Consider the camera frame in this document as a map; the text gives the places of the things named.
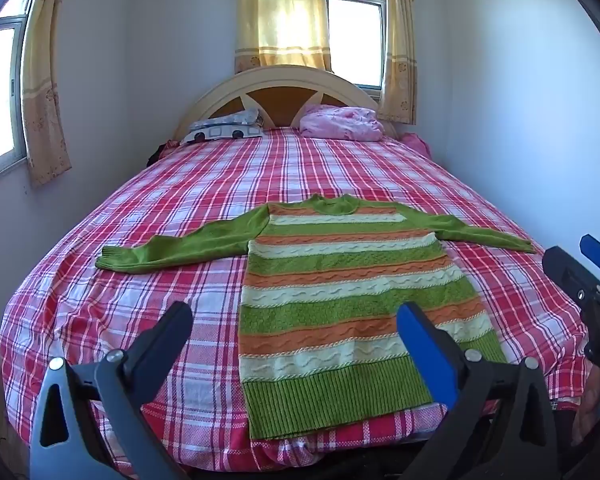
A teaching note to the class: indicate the window behind headboard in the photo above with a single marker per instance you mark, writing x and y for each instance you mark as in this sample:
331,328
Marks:
355,40

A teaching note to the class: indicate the dark object beside bed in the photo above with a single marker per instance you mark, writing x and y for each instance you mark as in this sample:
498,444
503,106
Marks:
156,155

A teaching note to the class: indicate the pink cloth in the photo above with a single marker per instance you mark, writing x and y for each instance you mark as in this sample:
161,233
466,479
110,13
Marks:
416,144

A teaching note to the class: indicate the bed with red plaid sheet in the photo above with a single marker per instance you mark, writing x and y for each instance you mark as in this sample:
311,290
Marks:
180,195

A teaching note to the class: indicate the yellow floral side window curtain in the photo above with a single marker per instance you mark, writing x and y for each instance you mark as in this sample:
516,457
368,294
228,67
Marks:
45,110

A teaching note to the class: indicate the wide yellow curtain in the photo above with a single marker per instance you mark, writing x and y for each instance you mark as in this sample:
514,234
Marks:
280,15

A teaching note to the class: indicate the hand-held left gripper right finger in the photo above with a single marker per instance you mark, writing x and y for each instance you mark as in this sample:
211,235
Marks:
420,340

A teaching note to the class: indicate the narrow yellow floral curtain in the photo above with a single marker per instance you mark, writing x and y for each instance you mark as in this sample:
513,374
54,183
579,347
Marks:
399,50

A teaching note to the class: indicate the cream wooden headboard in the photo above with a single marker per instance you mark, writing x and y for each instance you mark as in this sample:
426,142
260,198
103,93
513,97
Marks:
280,80

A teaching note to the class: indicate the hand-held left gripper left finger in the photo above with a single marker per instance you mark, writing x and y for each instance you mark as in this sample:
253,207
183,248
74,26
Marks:
167,330

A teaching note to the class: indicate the green orange striped knit sweater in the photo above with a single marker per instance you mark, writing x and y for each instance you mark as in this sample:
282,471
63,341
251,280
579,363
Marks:
330,310

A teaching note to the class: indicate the pink pillow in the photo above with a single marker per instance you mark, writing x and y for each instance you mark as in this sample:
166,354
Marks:
340,122

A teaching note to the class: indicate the white blue patterned pillow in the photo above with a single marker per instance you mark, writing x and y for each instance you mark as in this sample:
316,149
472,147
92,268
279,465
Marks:
222,127

